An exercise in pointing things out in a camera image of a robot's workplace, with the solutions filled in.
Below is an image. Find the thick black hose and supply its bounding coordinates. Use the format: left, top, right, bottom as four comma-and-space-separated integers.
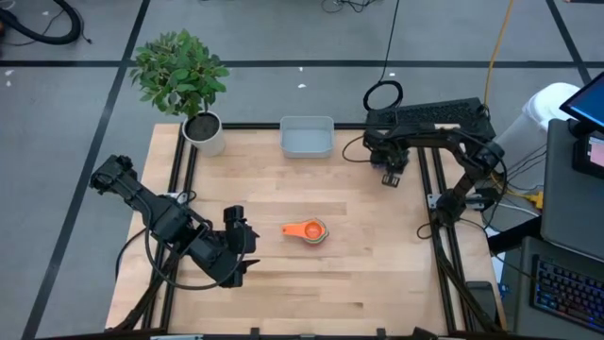
0, 0, 83, 46

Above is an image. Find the thick yellow hanging cable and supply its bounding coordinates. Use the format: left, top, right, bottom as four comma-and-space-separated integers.
481, 0, 515, 112

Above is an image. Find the backlit black keyboard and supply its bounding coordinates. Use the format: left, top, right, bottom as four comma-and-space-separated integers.
529, 254, 604, 334

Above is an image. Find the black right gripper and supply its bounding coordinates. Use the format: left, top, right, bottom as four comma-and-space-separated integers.
362, 127, 412, 189

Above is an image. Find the green leafy plant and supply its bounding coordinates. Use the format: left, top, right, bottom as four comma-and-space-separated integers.
128, 28, 231, 120

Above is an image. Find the grey desk top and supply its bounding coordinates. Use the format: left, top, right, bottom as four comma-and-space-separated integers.
512, 235, 604, 340
539, 117, 604, 264

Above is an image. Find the black phone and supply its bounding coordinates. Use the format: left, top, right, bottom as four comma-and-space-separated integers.
464, 280, 497, 323

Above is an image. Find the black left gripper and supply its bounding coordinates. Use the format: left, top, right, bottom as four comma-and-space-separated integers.
188, 204, 262, 290

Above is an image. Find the yellow power plug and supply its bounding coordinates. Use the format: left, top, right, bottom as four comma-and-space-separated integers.
525, 190, 545, 212

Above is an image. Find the white waste bin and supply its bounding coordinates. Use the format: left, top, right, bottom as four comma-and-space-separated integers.
484, 81, 582, 167

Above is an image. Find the orange plastic measuring cup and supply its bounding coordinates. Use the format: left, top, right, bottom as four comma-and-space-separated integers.
280, 218, 327, 243

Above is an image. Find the computer monitor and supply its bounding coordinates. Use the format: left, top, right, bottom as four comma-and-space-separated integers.
559, 70, 604, 136

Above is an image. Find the black aluminium table frame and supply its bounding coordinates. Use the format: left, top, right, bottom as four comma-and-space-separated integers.
106, 121, 506, 340

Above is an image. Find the thin black hanging cable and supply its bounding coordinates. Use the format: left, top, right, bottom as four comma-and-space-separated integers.
361, 0, 405, 112

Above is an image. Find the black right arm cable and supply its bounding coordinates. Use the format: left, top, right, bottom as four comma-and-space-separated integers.
341, 135, 377, 164

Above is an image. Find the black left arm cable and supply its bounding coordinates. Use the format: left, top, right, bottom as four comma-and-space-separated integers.
143, 219, 248, 291

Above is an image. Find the small display device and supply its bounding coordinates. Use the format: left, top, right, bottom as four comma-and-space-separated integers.
571, 130, 604, 180

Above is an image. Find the white cylindrical plant pot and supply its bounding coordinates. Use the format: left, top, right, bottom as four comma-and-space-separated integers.
181, 110, 227, 158

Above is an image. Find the green plastic measuring cup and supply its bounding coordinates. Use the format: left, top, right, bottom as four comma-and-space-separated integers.
304, 217, 330, 247

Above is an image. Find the black floor cable bundle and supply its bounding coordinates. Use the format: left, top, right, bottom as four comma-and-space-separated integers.
320, 0, 378, 15

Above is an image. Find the grey plastic basket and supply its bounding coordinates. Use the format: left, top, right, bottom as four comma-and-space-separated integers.
278, 115, 336, 160

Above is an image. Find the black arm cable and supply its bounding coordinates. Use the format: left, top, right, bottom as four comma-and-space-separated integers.
341, 135, 377, 164
143, 219, 248, 291

